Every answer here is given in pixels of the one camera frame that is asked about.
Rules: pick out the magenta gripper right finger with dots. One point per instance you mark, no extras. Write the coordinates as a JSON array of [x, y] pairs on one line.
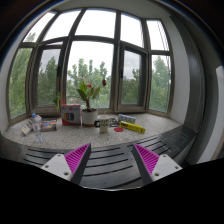
[[152, 166]]

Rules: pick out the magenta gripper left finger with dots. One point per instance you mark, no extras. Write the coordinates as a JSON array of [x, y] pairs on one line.
[[69, 166]]

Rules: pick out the clear plastic water bottle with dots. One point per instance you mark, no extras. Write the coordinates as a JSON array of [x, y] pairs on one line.
[[36, 125]]

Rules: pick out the colourful crayon box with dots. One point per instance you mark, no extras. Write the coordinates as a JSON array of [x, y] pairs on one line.
[[49, 125]]

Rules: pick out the red round coaster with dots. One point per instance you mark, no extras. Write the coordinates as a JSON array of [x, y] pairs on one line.
[[118, 129]]

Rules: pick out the white flower pot with plant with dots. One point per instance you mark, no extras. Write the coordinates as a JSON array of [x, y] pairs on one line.
[[88, 106]]

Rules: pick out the yellow glue box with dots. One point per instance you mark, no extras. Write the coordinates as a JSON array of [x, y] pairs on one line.
[[132, 127]]

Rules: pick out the red and white box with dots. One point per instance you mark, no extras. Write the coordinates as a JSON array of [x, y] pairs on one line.
[[70, 114]]

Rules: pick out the light blue tissue pack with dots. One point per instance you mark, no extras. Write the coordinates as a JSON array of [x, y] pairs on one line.
[[126, 118]]

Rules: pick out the black patterned trivet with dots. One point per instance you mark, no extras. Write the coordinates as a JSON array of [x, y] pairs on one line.
[[113, 122]]

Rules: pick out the small white yellow packet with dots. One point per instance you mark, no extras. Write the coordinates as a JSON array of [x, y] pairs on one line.
[[27, 129]]

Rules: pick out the white mug with black handle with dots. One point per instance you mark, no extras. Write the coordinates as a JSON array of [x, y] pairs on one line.
[[102, 123]]

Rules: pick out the window frame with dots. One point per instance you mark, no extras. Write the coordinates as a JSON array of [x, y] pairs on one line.
[[105, 58]]

